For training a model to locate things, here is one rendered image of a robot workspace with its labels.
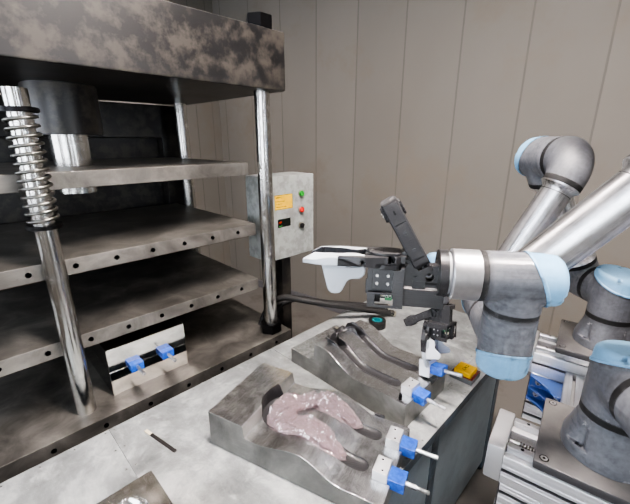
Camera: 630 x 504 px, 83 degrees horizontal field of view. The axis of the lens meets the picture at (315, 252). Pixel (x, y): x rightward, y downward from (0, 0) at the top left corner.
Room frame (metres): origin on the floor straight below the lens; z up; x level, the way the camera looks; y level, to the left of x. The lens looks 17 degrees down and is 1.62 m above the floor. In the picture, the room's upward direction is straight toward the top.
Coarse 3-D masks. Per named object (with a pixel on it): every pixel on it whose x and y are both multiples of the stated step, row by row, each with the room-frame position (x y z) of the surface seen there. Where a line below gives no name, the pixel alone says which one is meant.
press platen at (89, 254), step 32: (64, 224) 1.47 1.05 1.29; (96, 224) 1.47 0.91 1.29; (128, 224) 1.47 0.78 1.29; (160, 224) 1.47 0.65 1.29; (192, 224) 1.47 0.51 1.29; (224, 224) 1.47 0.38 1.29; (0, 256) 1.04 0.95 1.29; (32, 256) 1.04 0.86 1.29; (64, 256) 1.04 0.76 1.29; (96, 256) 1.06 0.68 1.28; (128, 256) 1.13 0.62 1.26; (0, 288) 0.89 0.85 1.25
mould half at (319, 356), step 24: (312, 360) 1.13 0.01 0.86; (336, 360) 1.05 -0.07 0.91; (384, 360) 1.10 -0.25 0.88; (408, 360) 1.09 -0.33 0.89; (336, 384) 1.05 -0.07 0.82; (360, 384) 0.98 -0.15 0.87; (384, 384) 0.96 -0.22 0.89; (432, 384) 0.98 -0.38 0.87; (384, 408) 0.91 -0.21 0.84; (408, 408) 0.88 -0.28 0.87
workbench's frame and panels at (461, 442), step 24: (480, 384) 1.11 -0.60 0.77; (456, 408) 0.96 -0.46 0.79; (480, 408) 1.31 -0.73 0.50; (456, 432) 1.13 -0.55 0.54; (480, 432) 1.35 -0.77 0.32; (456, 456) 1.16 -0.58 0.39; (480, 456) 1.40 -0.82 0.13; (408, 480) 0.87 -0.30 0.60; (432, 480) 1.00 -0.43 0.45; (456, 480) 1.19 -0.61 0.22
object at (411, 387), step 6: (408, 378) 0.95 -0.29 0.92; (402, 384) 0.92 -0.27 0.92; (408, 384) 0.92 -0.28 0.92; (414, 384) 0.92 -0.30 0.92; (402, 390) 0.92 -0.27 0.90; (408, 390) 0.91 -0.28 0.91; (414, 390) 0.91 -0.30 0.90; (420, 390) 0.91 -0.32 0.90; (426, 390) 0.91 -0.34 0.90; (414, 396) 0.90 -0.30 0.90; (420, 396) 0.89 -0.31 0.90; (426, 396) 0.89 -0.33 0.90; (420, 402) 0.88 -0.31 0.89; (426, 402) 0.89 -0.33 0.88; (432, 402) 0.87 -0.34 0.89; (444, 408) 0.85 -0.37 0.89
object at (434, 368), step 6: (420, 360) 1.01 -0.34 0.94; (432, 360) 1.00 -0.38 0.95; (420, 366) 1.01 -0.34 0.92; (432, 366) 0.98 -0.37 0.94; (438, 366) 0.98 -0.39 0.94; (444, 366) 0.98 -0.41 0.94; (420, 372) 1.00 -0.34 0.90; (426, 372) 0.99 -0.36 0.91; (432, 372) 0.98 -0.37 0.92; (438, 372) 0.97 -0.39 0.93; (444, 372) 0.97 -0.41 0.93; (450, 372) 0.96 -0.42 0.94; (456, 372) 0.95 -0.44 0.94
